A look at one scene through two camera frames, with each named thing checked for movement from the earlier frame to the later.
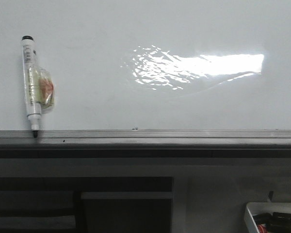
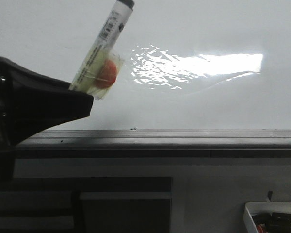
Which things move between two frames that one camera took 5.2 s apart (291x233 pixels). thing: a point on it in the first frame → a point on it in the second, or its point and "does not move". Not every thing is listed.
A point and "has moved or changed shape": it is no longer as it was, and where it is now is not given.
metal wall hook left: (270, 195) does not move
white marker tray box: (251, 208) does not move
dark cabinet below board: (81, 204) does not move
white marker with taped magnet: (39, 83) has moved or changed shape
